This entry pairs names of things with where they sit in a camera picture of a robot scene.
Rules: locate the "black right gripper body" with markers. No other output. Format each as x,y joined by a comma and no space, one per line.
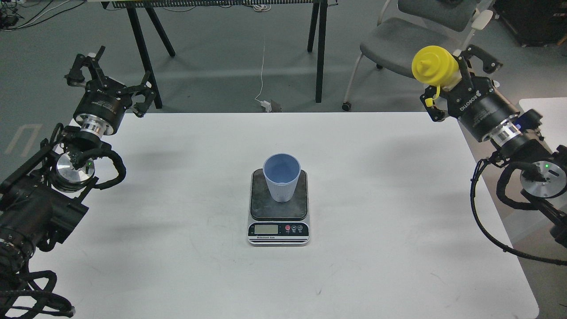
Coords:
480,108

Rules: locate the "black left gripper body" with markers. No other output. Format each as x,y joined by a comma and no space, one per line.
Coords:
105,107

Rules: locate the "yellow squeeze bottle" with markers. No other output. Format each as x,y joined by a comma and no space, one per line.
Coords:
435,66

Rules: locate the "light blue ribbed cup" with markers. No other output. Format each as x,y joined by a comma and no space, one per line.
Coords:
281,172

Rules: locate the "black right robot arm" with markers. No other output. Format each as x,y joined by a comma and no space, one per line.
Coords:
532,175

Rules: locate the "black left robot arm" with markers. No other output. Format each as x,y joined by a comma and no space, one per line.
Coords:
41,202

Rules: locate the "black digital kitchen scale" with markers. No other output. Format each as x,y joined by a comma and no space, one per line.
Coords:
272,223

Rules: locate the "black cabinet corner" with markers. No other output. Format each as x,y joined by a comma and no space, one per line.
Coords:
533,23

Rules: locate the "grey office chair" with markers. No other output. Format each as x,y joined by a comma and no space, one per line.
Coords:
393,43

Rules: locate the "white power adapter plug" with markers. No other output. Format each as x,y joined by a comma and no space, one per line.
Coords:
271,106

